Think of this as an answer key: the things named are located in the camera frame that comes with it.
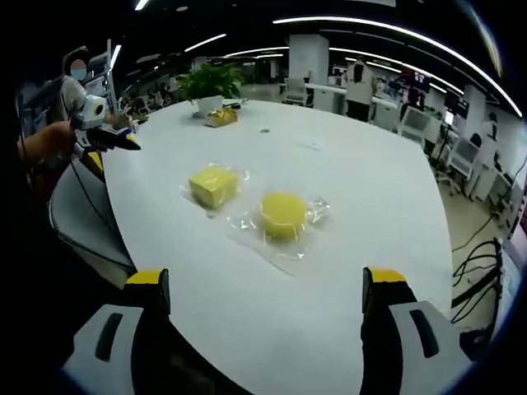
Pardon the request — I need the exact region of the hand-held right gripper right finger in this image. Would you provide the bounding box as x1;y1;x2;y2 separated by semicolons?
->
360;266;474;395

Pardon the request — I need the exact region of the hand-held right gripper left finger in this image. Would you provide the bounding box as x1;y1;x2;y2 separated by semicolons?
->
61;267;171;395

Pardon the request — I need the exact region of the square yellow silicone block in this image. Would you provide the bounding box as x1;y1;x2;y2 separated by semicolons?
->
188;165;240;209

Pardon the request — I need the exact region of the round yellow silicone block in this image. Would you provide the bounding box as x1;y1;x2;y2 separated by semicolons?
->
258;191;309;246

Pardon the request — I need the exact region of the potted green plant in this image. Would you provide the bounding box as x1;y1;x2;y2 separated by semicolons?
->
175;63;246;119

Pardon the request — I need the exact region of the yellow tissue box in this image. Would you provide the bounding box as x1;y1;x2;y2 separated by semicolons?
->
205;107;240;128

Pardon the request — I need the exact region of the clear plastic bag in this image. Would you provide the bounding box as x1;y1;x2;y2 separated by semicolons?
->
179;160;253;221
226;189;333;277

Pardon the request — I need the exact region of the white office chair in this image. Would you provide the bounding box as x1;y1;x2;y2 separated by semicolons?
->
436;135;483;197
397;108;431;143
282;77;309;106

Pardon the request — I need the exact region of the white square pillar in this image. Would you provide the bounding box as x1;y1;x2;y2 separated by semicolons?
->
287;34;329;85

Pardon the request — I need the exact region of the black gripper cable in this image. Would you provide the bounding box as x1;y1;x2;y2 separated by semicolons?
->
68;157;120;235

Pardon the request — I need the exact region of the black cable bundle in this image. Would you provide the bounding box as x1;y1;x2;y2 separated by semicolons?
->
450;239;505;326

